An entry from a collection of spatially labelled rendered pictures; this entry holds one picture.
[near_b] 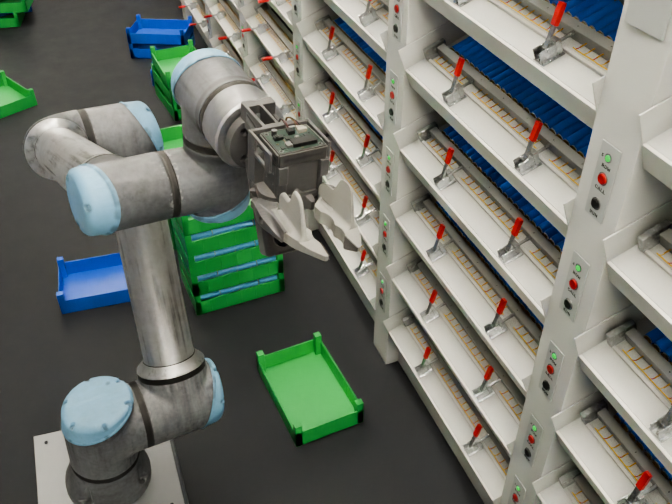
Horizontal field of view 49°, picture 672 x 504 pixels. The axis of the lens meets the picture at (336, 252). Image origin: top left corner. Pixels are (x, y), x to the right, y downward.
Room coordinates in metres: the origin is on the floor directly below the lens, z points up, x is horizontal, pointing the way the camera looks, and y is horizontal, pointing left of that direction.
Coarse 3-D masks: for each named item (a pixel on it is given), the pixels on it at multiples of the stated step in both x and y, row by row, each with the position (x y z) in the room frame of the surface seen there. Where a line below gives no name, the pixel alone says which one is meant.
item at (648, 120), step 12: (660, 108) 0.84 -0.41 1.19; (648, 120) 0.84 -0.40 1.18; (660, 120) 0.84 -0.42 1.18; (648, 132) 0.84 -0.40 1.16; (660, 132) 0.85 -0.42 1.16; (648, 144) 0.83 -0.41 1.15; (660, 144) 0.83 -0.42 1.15; (648, 156) 0.83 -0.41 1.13; (660, 156) 0.81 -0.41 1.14; (648, 168) 0.83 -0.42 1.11; (660, 168) 0.81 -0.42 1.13; (660, 180) 0.81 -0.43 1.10
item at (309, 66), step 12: (300, 0) 2.15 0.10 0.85; (312, 0) 2.16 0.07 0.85; (300, 12) 2.15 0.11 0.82; (312, 12) 2.16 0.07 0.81; (300, 36) 2.16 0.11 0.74; (300, 48) 2.16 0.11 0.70; (300, 60) 2.17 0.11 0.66; (312, 60) 2.16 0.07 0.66; (312, 72) 2.16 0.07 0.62; (300, 96) 2.18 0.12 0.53; (312, 120) 2.16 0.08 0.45; (312, 216) 2.15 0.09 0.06; (312, 228) 2.15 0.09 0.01
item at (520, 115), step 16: (448, 48) 1.47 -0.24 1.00; (464, 64) 1.40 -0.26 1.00; (480, 80) 1.33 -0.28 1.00; (496, 96) 1.27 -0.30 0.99; (496, 112) 1.24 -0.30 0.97; (512, 112) 1.21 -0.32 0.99; (512, 128) 1.18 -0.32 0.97; (528, 128) 1.16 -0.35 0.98; (544, 128) 1.14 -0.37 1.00; (544, 144) 1.12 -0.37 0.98; (560, 144) 1.08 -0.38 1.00; (576, 160) 1.04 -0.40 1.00
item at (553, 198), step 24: (408, 48) 1.49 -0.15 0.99; (432, 48) 1.49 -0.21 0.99; (408, 72) 1.48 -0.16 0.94; (432, 72) 1.45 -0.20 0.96; (432, 96) 1.37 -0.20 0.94; (480, 96) 1.32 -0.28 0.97; (456, 120) 1.27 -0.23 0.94; (480, 120) 1.24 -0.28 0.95; (480, 144) 1.19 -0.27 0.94; (504, 144) 1.16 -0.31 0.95; (504, 168) 1.11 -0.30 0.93; (528, 192) 1.04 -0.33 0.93; (552, 192) 1.01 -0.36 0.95; (552, 216) 0.97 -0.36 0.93
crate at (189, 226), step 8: (248, 208) 1.78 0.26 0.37; (184, 216) 1.71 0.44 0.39; (240, 216) 1.77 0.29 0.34; (248, 216) 1.78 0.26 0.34; (184, 224) 1.70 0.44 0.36; (192, 224) 1.71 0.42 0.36; (200, 224) 1.72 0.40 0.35; (208, 224) 1.73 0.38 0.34; (216, 224) 1.74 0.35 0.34; (224, 224) 1.75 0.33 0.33; (232, 224) 1.76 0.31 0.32; (184, 232) 1.70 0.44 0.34; (192, 232) 1.71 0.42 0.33; (200, 232) 1.72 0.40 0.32
